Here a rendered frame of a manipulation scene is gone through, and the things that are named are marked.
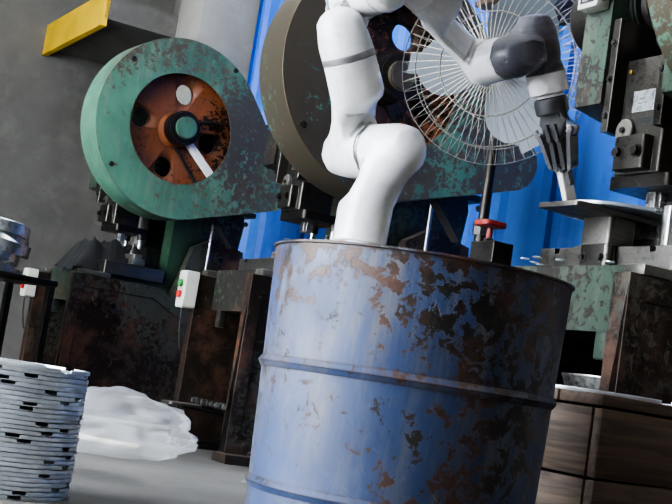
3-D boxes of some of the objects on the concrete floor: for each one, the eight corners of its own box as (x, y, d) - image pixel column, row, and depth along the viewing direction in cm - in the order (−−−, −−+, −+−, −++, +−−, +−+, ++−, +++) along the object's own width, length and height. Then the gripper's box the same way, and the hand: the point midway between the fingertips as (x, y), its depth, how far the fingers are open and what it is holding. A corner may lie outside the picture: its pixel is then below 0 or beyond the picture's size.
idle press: (43, 413, 521) (114, 11, 540) (-28, 392, 604) (37, 44, 623) (345, 450, 603) (398, 100, 621) (247, 427, 685) (296, 118, 704)
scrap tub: (311, 652, 141) (375, 234, 146) (169, 574, 178) (224, 242, 183) (592, 662, 161) (640, 295, 167) (413, 590, 198) (457, 291, 203)
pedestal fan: (455, 521, 328) (538, -59, 345) (336, 489, 368) (414, -30, 384) (729, 541, 406) (786, 66, 422) (606, 513, 445) (662, 80, 462)
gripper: (518, 103, 282) (538, 206, 285) (557, 96, 271) (577, 203, 274) (542, 97, 286) (562, 198, 289) (582, 90, 275) (602, 196, 278)
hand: (566, 186), depth 281 cm, fingers closed
